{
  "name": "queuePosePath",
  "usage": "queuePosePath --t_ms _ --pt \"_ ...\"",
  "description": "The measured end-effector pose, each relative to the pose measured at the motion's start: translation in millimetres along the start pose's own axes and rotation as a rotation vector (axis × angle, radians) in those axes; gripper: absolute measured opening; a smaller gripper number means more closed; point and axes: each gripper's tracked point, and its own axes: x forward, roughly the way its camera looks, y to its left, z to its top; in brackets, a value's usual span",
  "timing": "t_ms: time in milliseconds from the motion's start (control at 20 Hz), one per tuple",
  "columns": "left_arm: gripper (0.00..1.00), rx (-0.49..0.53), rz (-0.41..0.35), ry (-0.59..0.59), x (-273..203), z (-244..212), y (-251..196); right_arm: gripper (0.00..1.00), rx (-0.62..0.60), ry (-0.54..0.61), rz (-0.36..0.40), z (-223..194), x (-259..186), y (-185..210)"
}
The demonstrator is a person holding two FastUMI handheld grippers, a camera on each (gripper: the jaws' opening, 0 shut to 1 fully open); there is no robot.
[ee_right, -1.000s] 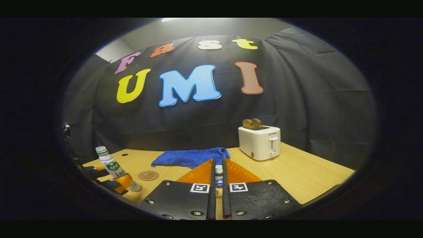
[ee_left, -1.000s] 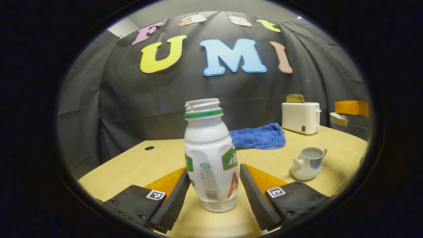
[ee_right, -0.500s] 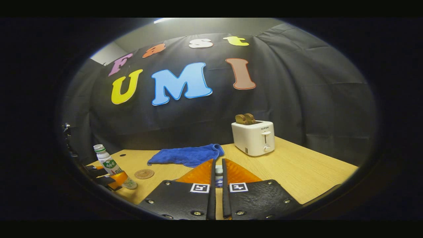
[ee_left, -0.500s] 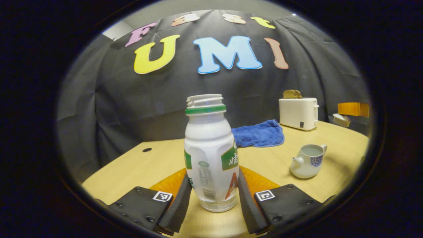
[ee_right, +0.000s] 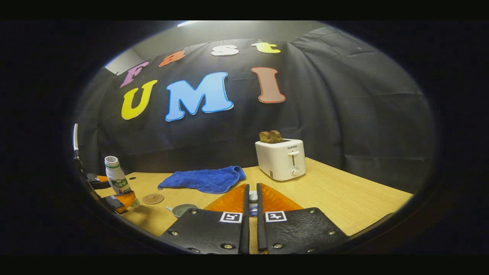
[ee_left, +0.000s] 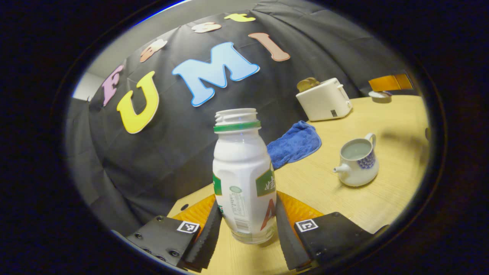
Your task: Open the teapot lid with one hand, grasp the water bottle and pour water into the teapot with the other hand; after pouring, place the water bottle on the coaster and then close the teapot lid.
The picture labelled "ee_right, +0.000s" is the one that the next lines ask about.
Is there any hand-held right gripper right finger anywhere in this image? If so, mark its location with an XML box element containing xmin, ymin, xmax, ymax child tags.
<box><xmin>257</xmin><ymin>183</ymin><xmax>349</xmax><ymax>254</ymax></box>

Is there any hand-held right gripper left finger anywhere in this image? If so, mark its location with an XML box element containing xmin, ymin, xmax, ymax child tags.
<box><xmin>160</xmin><ymin>184</ymin><xmax>250</xmax><ymax>254</ymax></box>

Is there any white plastic water bottle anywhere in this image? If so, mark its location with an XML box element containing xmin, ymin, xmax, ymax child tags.
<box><xmin>104</xmin><ymin>156</ymin><xmax>140</xmax><ymax>209</ymax></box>

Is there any round wooden coaster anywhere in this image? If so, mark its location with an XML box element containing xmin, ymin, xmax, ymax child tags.
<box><xmin>142</xmin><ymin>193</ymin><xmax>165</xmax><ymax>205</ymax></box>

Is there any white and blue teacup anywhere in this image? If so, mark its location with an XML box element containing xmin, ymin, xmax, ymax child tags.
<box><xmin>166</xmin><ymin>204</ymin><xmax>199</xmax><ymax>218</ymax></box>

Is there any white teacup lid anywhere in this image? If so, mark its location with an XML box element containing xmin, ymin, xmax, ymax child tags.
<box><xmin>248</xmin><ymin>191</ymin><xmax>259</xmax><ymax>217</ymax></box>

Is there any blue towel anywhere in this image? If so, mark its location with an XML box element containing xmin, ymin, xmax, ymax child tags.
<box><xmin>158</xmin><ymin>165</ymin><xmax>246</xmax><ymax>194</ymax></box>

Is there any white toaster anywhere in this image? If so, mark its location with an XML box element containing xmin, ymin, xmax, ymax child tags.
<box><xmin>255</xmin><ymin>138</ymin><xmax>306</xmax><ymax>181</ymax></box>

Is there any black backdrop cloth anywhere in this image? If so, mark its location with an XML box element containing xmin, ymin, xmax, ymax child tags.
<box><xmin>73</xmin><ymin>27</ymin><xmax>438</xmax><ymax>195</ymax></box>

